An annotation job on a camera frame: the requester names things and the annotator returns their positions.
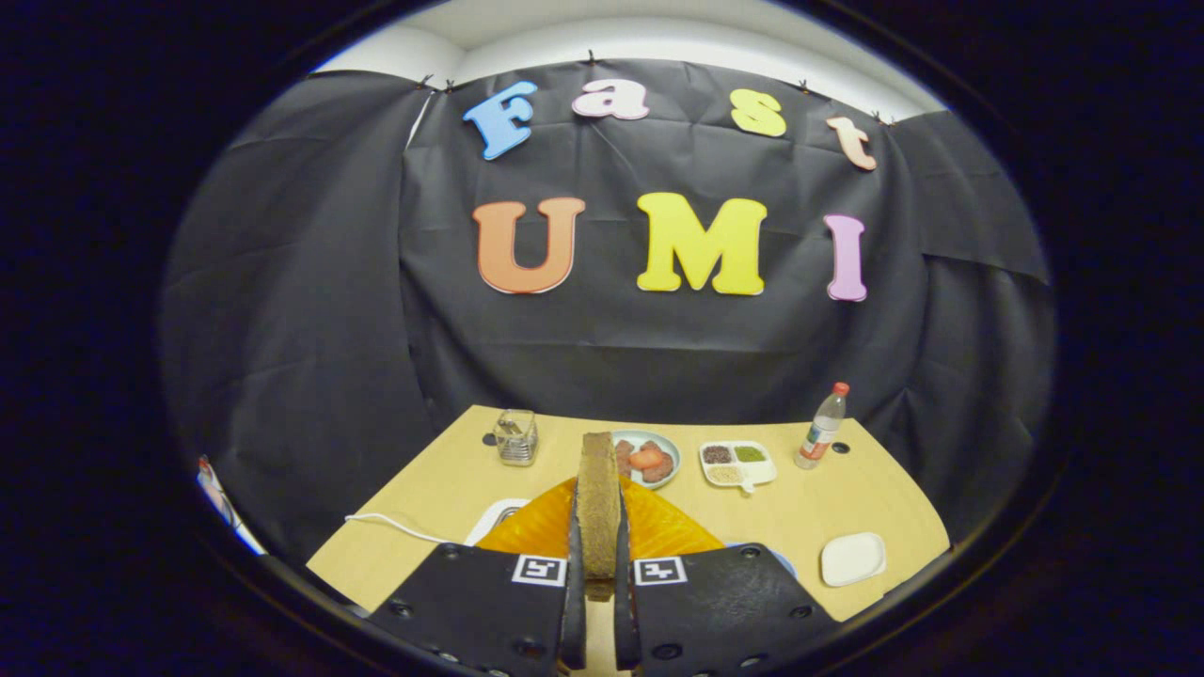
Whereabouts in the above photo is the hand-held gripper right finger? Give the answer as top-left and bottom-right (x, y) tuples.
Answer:
(613, 475), (843, 677)

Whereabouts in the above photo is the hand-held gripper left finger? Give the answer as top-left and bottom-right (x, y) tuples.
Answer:
(365, 475), (588, 677)

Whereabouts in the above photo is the brown toasted bread slice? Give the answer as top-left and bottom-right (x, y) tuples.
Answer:
(576, 432), (622, 603)

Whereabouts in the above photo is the white toaster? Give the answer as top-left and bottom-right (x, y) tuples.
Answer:
(464, 497), (532, 546)

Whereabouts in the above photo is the blue round plate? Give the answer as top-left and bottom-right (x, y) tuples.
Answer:
(726, 543), (799, 579)

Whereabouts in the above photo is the pale round plate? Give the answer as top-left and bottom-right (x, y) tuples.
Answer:
(611, 430), (681, 491)

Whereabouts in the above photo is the white divided condiment dish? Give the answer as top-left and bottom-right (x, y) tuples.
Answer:
(698, 440), (779, 496)

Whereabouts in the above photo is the white square plate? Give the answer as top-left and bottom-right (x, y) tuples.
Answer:
(820, 532), (887, 588)

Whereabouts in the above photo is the black backdrop cloth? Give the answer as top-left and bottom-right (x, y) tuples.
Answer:
(158, 58), (1059, 565)

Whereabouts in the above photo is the plastic bottle red cap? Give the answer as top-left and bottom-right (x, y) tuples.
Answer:
(794, 382), (850, 470)

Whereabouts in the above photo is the red blue white object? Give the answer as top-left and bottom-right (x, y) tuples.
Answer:
(196, 456), (267, 558)

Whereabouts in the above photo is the clear wire utensil holder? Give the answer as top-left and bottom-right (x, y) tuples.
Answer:
(493, 409), (539, 467)

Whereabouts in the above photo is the white toaster cable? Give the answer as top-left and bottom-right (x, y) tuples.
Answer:
(344, 512), (457, 546)

